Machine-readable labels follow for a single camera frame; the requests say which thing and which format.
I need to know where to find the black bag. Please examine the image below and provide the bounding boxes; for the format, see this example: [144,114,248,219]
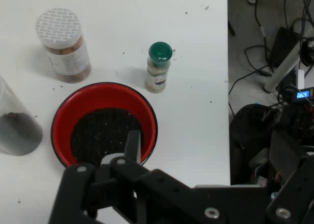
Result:
[229,103,280,185]

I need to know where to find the clear plastic jar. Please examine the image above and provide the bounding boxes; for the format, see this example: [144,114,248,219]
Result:
[0,76,44,156]

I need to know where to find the black power adapter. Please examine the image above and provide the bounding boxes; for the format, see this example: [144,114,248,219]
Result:
[271,27,301,67]

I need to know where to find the black floor cable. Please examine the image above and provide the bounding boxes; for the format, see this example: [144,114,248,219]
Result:
[254,0,274,74]
[228,46,273,96]

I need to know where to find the small blue display device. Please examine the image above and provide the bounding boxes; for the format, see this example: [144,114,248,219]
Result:
[293,87,314,103]

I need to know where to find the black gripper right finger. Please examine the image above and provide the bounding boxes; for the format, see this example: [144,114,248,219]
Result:
[266,130,314,224]

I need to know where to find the nut jar with white lid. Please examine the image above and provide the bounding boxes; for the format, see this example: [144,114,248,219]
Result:
[35,8,92,84]

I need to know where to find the white slanted table leg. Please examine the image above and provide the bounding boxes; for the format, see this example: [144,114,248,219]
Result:
[263,37,314,93]

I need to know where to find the spice bottle with green cap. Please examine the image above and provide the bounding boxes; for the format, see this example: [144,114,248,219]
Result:
[144,41,173,93]

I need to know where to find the red bowl with dark grains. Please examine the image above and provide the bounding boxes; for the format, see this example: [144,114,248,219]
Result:
[51,82,158,168]

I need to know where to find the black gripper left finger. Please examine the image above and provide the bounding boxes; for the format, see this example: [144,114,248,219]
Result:
[48,130,204,224]

